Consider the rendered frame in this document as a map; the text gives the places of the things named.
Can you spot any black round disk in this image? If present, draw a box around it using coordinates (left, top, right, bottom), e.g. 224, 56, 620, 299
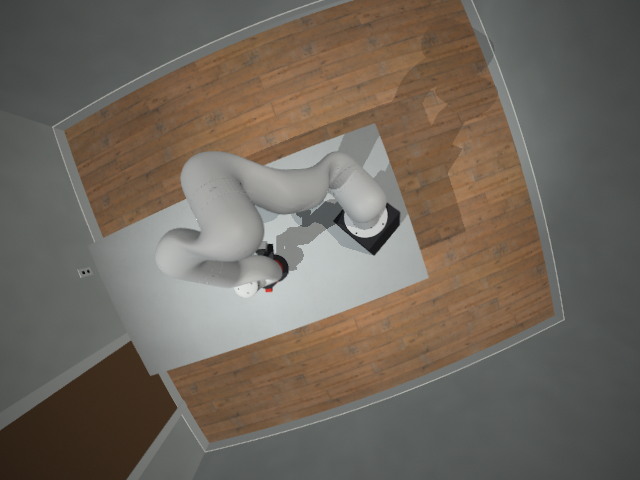
274, 254, 289, 282

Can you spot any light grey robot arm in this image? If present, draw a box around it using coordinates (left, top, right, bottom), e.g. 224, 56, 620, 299
155, 151, 388, 298

